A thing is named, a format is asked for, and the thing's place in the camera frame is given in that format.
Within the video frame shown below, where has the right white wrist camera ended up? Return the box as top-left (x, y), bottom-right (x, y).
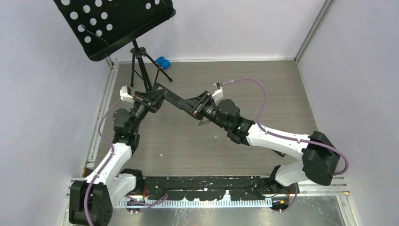
top-left (212, 82), bottom-right (223, 102)

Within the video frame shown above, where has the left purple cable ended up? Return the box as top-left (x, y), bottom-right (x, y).
top-left (83, 99), bottom-right (123, 226)

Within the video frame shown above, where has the black tripod stand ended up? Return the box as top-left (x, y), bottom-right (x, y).
top-left (130, 40), bottom-right (173, 91)

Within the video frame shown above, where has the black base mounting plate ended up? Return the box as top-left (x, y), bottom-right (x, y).
top-left (133, 176), bottom-right (278, 201)

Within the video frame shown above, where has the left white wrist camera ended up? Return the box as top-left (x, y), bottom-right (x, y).
top-left (120, 85), bottom-right (134, 103)

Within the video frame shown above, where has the black remote control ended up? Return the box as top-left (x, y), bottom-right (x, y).
top-left (153, 83), bottom-right (192, 115)

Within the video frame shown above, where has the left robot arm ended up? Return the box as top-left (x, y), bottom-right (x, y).
top-left (69, 86), bottom-right (167, 226)

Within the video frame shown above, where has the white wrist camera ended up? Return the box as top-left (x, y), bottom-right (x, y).
top-left (212, 82), bottom-right (223, 102)
top-left (120, 85), bottom-right (134, 103)

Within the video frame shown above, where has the dark green battery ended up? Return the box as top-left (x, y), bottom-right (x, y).
top-left (199, 120), bottom-right (209, 126)

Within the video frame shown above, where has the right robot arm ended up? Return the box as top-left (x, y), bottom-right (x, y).
top-left (182, 91), bottom-right (340, 193)

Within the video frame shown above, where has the black perforated music stand desk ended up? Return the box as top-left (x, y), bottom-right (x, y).
top-left (54, 0), bottom-right (176, 62)

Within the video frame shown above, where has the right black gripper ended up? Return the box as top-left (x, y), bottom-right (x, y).
top-left (176, 91), bottom-right (229, 131)

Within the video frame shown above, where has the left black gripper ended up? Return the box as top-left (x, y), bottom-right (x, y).
top-left (130, 89), bottom-right (169, 133)

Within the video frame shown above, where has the small black square frame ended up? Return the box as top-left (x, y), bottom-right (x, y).
top-left (272, 149), bottom-right (286, 157)

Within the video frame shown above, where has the blue plastic object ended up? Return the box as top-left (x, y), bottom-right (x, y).
top-left (155, 56), bottom-right (171, 69)

